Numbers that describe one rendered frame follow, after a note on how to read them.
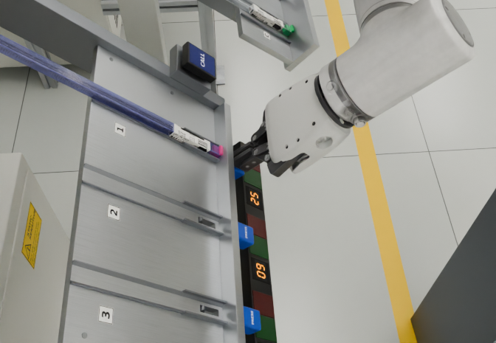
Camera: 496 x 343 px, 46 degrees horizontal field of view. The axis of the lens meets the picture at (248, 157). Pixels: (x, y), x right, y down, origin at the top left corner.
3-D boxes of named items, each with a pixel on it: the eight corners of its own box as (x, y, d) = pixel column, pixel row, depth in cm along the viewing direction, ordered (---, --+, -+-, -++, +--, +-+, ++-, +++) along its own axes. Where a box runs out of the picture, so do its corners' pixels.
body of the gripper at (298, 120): (370, 141, 68) (299, 181, 75) (354, 78, 74) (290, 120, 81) (330, 115, 64) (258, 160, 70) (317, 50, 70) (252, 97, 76)
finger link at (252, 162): (283, 165, 75) (247, 187, 78) (281, 146, 77) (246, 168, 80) (266, 156, 73) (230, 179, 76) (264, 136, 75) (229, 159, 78)
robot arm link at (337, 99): (385, 131, 68) (364, 143, 69) (371, 76, 73) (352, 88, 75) (342, 100, 63) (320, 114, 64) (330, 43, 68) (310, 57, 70)
